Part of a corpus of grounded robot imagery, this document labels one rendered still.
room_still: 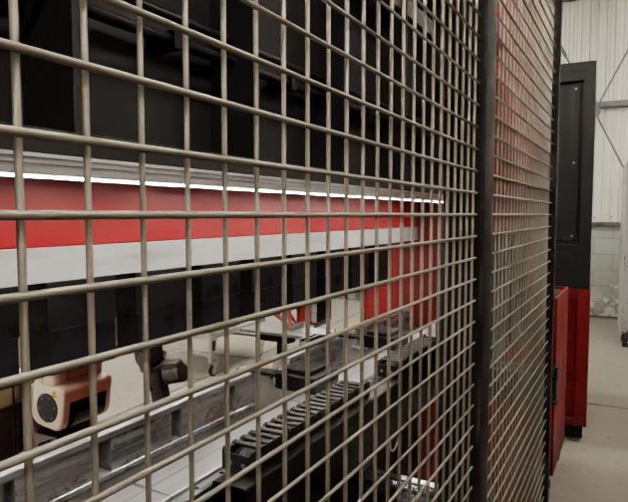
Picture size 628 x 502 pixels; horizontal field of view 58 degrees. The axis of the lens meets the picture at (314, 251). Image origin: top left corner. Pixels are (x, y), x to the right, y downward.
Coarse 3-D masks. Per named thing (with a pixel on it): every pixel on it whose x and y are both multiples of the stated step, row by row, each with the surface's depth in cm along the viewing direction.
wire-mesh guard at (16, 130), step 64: (256, 0) 28; (512, 0) 79; (64, 64) 18; (256, 64) 28; (448, 64) 56; (0, 128) 16; (256, 128) 28; (320, 128) 33; (448, 128) 56; (512, 128) 82; (256, 192) 28; (448, 192) 56; (256, 256) 28; (320, 256) 33; (448, 256) 57; (512, 256) 87; (256, 320) 29; (0, 384) 17; (192, 384) 24; (256, 384) 29; (512, 384) 91; (192, 448) 24; (256, 448) 29; (512, 448) 90
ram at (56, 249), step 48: (0, 192) 90; (48, 192) 97; (96, 192) 106; (192, 192) 129; (240, 192) 144; (0, 240) 90; (48, 240) 98; (96, 240) 106; (192, 240) 129; (240, 240) 145; (288, 240) 165; (336, 240) 191; (384, 240) 227
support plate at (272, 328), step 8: (248, 328) 199; (264, 328) 199; (272, 328) 199; (280, 328) 199; (288, 328) 199; (320, 328) 199; (280, 336) 190; (288, 336) 188; (296, 336) 187; (304, 336) 186
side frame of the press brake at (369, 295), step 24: (528, 24) 233; (504, 72) 239; (504, 96) 239; (504, 120) 240; (528, 120) 235; (408, 264) 265; (384, 288) 272; (408, 288) 266; (432, 288) 260; (384, 312) 273; (432, 312) 261; (432, 408) 263; (504, 408) 247; (528, 408) 242; (432, 432) 264; (432, 456) 265; (432, 480) 265
